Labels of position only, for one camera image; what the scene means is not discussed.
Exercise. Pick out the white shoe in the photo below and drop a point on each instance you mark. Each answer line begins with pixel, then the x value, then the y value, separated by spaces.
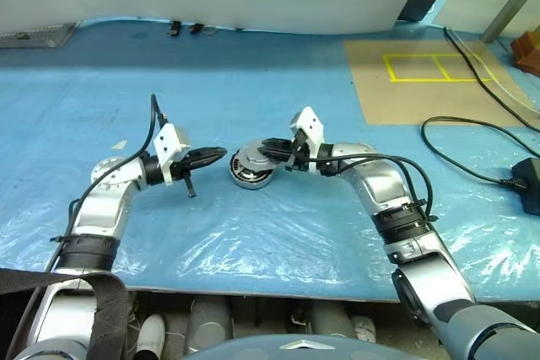
pixel 151 336
pixel 365 328

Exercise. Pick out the blue plastic table cover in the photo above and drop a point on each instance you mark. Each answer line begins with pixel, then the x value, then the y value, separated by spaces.
pixel 126 94

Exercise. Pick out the grey robot torso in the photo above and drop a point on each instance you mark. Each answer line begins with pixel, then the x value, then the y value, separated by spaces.
pixel 295 349

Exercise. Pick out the black power adapter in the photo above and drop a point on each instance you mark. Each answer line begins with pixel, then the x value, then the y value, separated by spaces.
pixel 529 185

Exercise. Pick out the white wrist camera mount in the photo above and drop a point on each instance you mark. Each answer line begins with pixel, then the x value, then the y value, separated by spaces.
pixel 169 145
pixel 310 124

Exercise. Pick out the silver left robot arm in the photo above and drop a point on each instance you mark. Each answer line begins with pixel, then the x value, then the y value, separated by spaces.
pixel 105 208

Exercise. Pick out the grey ribbed tray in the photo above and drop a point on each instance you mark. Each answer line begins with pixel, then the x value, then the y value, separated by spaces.
pixel 34 35

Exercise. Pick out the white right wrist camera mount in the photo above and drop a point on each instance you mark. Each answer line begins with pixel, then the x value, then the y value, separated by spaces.
pixel 310 124

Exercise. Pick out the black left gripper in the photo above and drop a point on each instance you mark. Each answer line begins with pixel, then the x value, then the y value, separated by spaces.
pixel 183 166

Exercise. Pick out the small black clip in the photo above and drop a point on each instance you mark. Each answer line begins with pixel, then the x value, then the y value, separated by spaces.
pixel 195 28
pixel 174 28

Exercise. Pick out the round silver motor housing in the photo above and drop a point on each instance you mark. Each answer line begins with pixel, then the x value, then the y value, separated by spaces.
pixel 249 181

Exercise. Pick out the brown cardboard sheet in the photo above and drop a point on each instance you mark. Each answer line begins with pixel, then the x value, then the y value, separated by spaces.
pixel 413 98

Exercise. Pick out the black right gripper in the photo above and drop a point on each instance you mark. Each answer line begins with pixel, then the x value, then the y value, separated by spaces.
pixel 298 151

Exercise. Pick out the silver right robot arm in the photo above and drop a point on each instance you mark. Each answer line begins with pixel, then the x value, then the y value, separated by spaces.
pixel 379 183

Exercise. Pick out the grey rounded cylinder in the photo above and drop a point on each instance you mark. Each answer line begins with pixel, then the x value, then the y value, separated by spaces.
pixel 331 320
pixel 207 326

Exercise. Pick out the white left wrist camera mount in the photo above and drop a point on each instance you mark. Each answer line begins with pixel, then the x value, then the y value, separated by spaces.
pixel 169 145

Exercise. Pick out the translucent flat strip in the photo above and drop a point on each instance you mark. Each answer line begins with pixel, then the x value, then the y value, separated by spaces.
pixel 518 95

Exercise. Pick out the orange wooden block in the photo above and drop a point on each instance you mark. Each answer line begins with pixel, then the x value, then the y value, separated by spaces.
pixel 529 52

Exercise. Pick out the white tape scrap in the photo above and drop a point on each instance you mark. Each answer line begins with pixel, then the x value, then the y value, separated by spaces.
pixel 120 145

